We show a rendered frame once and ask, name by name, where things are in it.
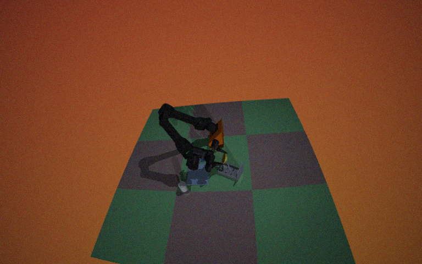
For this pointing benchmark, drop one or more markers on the blue square mat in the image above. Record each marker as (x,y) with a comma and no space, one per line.
(199,176)

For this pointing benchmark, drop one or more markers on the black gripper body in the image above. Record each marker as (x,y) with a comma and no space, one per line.
(215,144)

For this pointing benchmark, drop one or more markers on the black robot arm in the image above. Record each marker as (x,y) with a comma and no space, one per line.
(183,145)

